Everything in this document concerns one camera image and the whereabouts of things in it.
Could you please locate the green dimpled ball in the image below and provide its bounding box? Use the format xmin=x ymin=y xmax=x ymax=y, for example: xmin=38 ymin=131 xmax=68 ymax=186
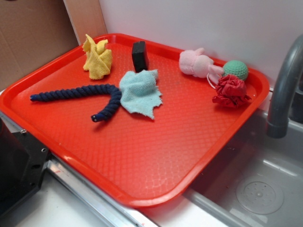
xmin=223 ymin=60 xmax=249 ymax=81

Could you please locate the crumpled red cloth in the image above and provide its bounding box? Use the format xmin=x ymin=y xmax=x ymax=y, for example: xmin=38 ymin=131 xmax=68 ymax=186
xmin=212 ymin=74 xmax=251 ymax=108

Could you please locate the pink plush toy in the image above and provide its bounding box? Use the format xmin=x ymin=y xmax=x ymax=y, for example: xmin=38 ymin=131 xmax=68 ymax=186
xmin=179 ymin=48 xmax=224 ymax=88

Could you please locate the brown cardboard panel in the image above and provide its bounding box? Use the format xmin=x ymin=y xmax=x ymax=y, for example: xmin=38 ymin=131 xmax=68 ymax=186
xmin=0 ymin=0 xmax=78 ymax=90

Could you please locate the wooden board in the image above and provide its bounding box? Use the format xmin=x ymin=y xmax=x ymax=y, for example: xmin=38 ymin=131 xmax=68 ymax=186
xmin=63 ymin=0 xmax=107 ymax=45

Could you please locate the grey plastic sink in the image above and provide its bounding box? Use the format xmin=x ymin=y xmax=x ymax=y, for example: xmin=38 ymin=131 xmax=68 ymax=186
xmin=184 ymin=99 xmax=303 ymax=227

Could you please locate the dark blue rope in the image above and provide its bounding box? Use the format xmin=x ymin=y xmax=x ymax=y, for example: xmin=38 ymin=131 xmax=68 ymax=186
xmin=30 ymin=83 xmax=123 ymax=123

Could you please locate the black box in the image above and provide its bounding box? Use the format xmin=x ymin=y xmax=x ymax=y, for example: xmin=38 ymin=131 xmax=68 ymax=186
xmin=132 ymin=41 xmax=149 ymax=73

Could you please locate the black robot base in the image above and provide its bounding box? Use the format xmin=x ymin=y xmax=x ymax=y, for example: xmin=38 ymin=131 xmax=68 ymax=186
xmin=0 ymin=121 xmax=50 ymax=217

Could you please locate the grey faucet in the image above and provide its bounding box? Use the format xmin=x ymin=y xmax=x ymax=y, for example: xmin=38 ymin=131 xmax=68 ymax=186
xmin=266 ymin=35 xmax=303 ymax=139

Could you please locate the light blue cloth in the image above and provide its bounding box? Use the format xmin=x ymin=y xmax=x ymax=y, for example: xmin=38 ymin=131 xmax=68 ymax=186
xmin=119 ymin=70 xmax=162 ymax=120

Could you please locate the yellow cloth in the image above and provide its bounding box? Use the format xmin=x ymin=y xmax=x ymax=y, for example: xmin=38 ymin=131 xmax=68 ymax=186
xmin=82 ymin=34 xmax=113 ymax=80

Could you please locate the red plastic tray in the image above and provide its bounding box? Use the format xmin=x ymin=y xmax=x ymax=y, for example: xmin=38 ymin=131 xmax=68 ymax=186
xmin=0 ymin=34 xmax=269 ymax=208

